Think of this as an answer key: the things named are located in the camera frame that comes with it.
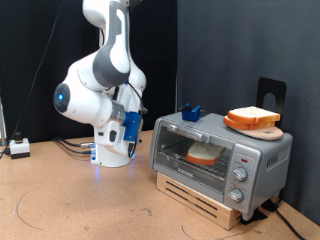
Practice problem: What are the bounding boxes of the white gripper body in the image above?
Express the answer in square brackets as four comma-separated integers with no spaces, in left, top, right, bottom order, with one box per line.
[93,82,145,158]

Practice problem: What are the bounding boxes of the white bread slice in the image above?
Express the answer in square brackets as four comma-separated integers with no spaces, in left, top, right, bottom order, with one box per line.
[222,115,277,132]
[185,140,227,167]
[227,105,282,126]

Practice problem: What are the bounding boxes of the metal oven rack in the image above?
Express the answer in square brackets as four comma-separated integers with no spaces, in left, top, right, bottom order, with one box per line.
[158,139,232,178]

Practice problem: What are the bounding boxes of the silver oven knob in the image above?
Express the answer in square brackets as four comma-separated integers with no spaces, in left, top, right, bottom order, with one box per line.
[232,166,249,183]
[227,188,244,204]

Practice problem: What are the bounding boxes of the silver toaster oven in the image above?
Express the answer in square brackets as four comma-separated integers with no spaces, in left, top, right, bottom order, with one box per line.
[148,108,294,222]

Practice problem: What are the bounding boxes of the emergency stop button box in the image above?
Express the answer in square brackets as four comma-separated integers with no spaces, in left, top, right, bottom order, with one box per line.
[8,131,32,160]

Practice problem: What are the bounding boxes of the grey metal pole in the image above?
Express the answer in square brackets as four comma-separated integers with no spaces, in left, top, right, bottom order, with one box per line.
[0,98,7,146]

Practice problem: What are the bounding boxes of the slotted wooden block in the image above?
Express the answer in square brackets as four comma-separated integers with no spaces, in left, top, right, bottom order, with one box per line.
[155,171,243,232]

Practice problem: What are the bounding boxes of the round wooden board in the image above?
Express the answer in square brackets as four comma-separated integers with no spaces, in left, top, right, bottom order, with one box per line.
[233,125,284,142]

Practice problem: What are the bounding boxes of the black metal bookend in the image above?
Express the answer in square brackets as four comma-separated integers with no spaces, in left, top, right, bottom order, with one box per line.
[255,77,288,129]

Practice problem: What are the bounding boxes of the black foot pad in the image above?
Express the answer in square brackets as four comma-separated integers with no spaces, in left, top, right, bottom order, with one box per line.
[261,199,280,213]

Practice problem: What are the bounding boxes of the black cable with silver plug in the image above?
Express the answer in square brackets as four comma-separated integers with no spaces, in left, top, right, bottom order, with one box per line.
[53,135,98,148]

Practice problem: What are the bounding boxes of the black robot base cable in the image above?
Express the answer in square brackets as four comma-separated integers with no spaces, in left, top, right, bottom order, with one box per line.
[53,138,94,156]

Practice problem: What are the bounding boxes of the thin hanging black cable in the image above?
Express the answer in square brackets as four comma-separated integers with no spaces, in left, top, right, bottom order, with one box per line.
[0,0,68,158]

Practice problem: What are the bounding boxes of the black oven power cable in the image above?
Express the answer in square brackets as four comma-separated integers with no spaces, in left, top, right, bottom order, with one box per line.
[274,209,308,240]

